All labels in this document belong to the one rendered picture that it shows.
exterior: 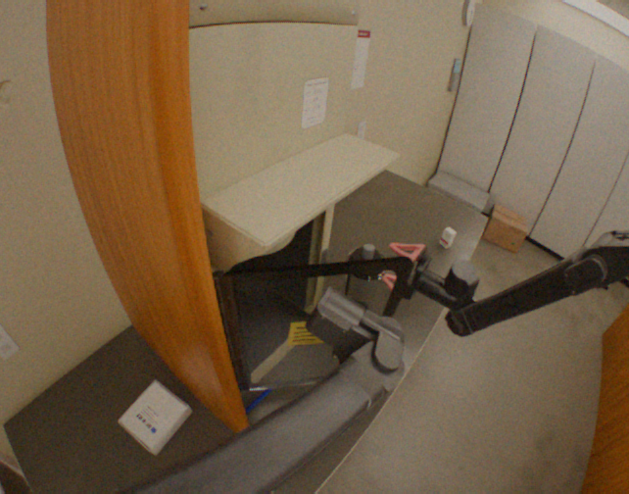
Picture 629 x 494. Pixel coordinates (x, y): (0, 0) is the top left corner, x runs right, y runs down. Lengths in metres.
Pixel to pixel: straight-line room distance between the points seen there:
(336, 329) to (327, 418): 0.14
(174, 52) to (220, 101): 0.16
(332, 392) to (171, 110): 0.27
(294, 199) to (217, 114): 0.13
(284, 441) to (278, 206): 0.25
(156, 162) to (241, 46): 0.18
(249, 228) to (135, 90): 0.19
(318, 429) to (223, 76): 0.36
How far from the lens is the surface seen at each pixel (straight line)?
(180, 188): 0.26
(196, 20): 0.34
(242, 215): 0.36
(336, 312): 0.41
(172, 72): 0.23
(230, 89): 0.38
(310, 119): 0.51
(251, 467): 0.25
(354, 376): 0.33
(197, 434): 0.83
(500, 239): 3.35
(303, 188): 0.41
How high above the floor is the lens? 1.72
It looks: 41 degrees down
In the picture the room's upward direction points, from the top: 6 degrees clockwise
